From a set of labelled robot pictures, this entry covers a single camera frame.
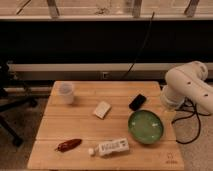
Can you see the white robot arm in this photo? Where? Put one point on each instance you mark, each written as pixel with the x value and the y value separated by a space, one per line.
pixel 187 81

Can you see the beige sponge block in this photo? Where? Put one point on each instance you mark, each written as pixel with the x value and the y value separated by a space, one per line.
pixel 102 109

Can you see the black rectangular object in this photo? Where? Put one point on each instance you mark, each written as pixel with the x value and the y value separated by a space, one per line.
pixel 137 102

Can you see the green bowl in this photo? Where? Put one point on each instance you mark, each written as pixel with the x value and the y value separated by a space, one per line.
pixel 145 127

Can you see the white tube with cap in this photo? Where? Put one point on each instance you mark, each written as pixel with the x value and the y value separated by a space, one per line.
pixel 109 147

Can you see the red chili pepper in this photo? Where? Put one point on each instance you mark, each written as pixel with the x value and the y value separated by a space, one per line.
pixel 68 145

